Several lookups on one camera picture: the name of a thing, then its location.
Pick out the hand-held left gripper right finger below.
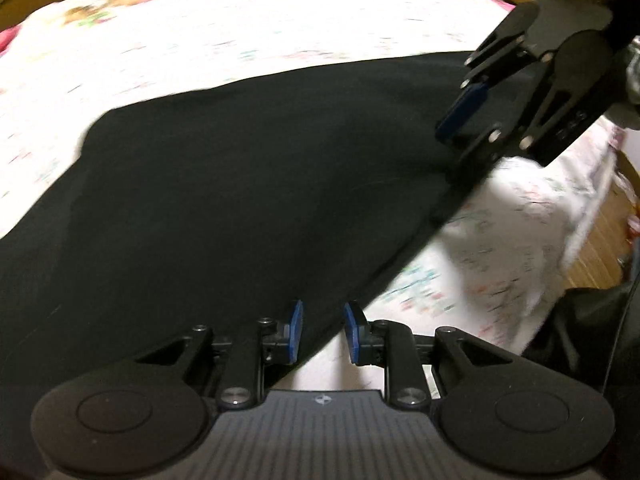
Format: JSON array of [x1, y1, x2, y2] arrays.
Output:
[[343, 300, 521, 409]]

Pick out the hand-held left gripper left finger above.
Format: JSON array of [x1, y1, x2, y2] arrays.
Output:
[[135, 299, 305, 408]]

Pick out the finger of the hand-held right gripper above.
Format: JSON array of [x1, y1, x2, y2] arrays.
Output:
[[434, 2, 543, 143], [447, 52, 558, 183]]

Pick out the black pants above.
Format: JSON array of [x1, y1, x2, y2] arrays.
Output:
[[0, 50, 541, 480]]

